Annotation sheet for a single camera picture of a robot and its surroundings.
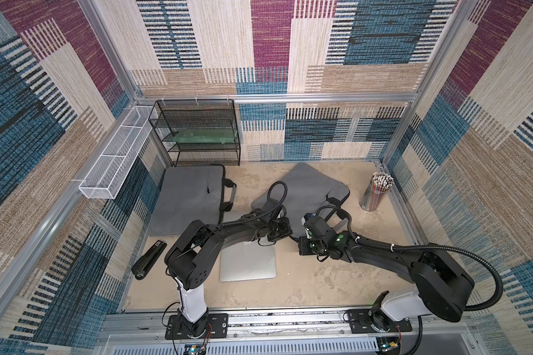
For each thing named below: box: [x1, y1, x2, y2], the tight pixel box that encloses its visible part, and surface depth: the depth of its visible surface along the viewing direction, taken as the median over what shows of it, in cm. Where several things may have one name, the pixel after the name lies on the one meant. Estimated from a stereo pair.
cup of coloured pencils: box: [359, 171, 395, 212], surface depth 93 cm
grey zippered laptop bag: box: [148, 164, 237, 237], surface depth 108 cm
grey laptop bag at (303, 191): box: [251, 161, 351, 240], surface depth 104 cm
